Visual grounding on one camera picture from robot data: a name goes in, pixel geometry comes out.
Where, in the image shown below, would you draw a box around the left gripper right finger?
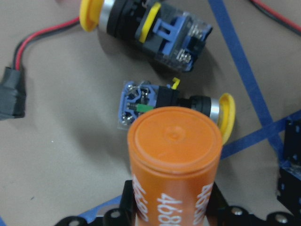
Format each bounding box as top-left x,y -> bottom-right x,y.
206,182 -> 226,212

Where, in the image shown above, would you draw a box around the orange cylinder with 4680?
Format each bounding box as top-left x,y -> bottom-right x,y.
127,107 -> 222,226

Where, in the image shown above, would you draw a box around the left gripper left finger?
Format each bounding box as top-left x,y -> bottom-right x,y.
119,180 -> 138,226

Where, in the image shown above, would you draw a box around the red black switch cable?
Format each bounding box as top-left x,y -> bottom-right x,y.
13,16 -> 81,70

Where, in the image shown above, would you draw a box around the black rocker switch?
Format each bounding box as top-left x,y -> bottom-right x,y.
0,67 -> 26,121

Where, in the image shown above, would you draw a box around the yellow push button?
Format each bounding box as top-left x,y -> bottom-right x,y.
79,0 -> 213,72
118,77 -> 236,144

